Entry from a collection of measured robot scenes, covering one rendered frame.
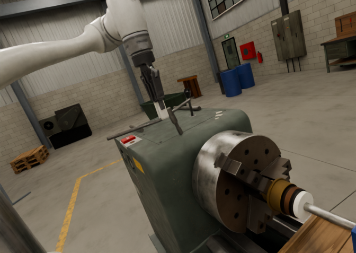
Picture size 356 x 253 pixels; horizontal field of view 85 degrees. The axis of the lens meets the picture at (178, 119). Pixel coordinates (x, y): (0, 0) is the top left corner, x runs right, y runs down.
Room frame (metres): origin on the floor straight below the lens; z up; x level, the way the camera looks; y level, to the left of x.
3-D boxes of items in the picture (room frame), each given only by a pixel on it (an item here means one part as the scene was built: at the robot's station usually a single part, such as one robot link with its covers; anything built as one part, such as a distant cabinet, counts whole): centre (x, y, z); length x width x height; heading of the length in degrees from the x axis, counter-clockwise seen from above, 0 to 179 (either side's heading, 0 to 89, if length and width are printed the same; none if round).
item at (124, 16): (0.71, 0.05, 1.71); 0.13 x 0.11 x 0.16; 41
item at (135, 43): (0.70, 0.04, 1.61); 0.09 x 0.09 x 0.06
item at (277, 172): (0.55, -0.26, 1.09); 0.12 x 0.11 x 0.05; 115
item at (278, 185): (0.45, -0.21, 1.08); 0.09 x 0.09 x 0.09; 25
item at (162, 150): (0.94, 0.05, 1.06); 0.59 x 0.48 x 0.39; 25
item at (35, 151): (6.86, 5.40, 0.22); 1.25 x 0.86 x 0.44; 20
